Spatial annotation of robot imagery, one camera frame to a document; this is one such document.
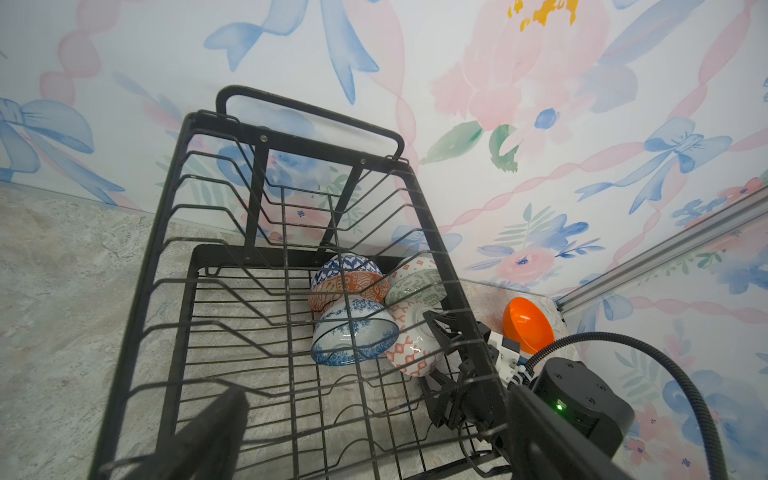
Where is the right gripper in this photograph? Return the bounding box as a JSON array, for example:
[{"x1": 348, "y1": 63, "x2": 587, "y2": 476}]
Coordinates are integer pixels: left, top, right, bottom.
[{"x1": 416, "y1": 309, "x2": 508, "y2": 441}]

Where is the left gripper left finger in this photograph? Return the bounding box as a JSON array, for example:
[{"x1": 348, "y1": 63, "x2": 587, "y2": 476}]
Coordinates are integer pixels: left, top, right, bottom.
[{"x1": 127, "y1": 387, "x2": 249, "y2": 479}]

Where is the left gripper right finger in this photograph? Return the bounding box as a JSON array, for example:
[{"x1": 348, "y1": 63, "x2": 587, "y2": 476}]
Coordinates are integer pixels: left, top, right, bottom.
[{"x1": 507, "y1": 383, "x2": 633, "y2": 479}]

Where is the beige lattice bowl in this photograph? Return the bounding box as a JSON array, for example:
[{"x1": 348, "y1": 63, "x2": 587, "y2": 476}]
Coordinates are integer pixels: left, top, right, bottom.
[{"x1": 386, "y1": 300, "x2": 442, "y2": 377}]

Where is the green patterned bowl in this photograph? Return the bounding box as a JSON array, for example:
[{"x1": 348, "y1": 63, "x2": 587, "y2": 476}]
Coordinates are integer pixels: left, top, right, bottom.
[{"x1": 385, "y1": 255, "x2": 446, "y2": 307}]

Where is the white blue floral bowl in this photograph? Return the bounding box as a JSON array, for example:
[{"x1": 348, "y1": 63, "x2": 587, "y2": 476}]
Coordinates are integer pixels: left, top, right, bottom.
[{"x1": 311, "y1": 295, "x2": 400, "y2": 366}]

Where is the red patterned bowl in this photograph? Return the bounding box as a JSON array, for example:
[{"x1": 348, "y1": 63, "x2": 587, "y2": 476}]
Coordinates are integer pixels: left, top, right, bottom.
[{"x1": 308, "y1": 271, "x2": 390, "y2": 313}]

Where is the black wire dish rack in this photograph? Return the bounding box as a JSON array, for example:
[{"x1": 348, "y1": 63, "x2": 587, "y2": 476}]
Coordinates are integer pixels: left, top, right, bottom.
[{"x1": 89, "y1": 85, "x2": 511, "y2": 479}]

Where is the dark blue patterned bowl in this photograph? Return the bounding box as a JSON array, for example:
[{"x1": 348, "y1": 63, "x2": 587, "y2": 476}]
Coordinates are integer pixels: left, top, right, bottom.
[{"x1": 311, "y1": 252, "x2": 382, "y2": 289}]

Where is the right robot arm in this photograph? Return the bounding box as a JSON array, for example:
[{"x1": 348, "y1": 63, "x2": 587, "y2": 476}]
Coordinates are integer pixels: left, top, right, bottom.
[{"x1": 416, "y1": 305, "x2": 635, "y2": 456}]

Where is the orange plastic bowl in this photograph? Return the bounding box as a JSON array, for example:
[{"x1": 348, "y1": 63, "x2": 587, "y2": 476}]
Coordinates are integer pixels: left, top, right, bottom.
[{"x1": 503, "y1": 297, "x2": 555, "y2": 355}]

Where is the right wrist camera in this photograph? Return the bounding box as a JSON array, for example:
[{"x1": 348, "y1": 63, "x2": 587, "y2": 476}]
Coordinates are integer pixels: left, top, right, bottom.
[{"x1": 487, "y1": 331, "x2": 527, "y2": 387}]

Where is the black corrugated cable conduit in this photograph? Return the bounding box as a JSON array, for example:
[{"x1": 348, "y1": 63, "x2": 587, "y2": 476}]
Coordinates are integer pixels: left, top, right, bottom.
[{"x1": 524, "y1": 331, "x2": 730, "y2": 480}]

